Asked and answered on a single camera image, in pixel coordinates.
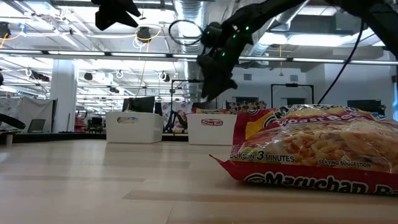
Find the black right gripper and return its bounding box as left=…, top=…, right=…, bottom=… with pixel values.
left=196, top=46, right=246, bottom=102

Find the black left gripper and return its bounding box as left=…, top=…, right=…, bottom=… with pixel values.
left=91, top=0, right=142, bottom=32

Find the blue soy sauce ramen pack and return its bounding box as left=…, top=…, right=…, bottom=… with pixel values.
left=117, top=116, right=140, bottom=125

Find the black white-dotted cloth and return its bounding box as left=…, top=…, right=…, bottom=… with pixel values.
left=229, top=100, right=267, bottom=113

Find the long linear ceiling light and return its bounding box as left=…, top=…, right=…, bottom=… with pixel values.
left=0, top=49, right=398, bottom=66

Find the white plastic bin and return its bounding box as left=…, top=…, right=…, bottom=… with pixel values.
left=187, top=113, right=238, bottom=146
left=105, top=111, right=165, bottom=144

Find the black computer monitor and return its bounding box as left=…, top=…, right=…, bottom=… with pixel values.
left=122, top=96, right=155, bottom=113
left=347, top=99, right=387, bottom=118

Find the white building column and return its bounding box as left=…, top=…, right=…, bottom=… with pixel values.
left=49, top=58, right=78, bottom=134

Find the grey curtain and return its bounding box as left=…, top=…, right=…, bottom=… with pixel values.
left=0, top=98, right=57, bottom=134

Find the grey chair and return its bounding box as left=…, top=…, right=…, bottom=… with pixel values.
left=27, top=118, right=46, bottom=134

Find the black ceiling camera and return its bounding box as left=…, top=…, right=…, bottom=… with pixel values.
left=0, top=21, right=12, bottom=40
left=136, top=26, right=152, bottom=44

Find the black rectangular stand frame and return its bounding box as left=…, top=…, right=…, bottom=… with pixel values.
left=170, top=79, right=218, bottom=110
left=271, top=83, right=315, bottom=108

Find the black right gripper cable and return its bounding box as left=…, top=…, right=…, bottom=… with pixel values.
left=169, top=20, right=206, bottom=47

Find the silver spiral ventilation duct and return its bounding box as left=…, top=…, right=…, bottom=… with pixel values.
left=173, top=0, right=208, bottom=103
left=248, top=29, right=299, bottom=62

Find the long black right arm cable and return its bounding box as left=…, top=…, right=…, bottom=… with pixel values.
left=317, top=20, right=364, bottom=106

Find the black aluminium table frame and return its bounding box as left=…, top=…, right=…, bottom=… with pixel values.
left=0, top=133, right=189, bottom=145

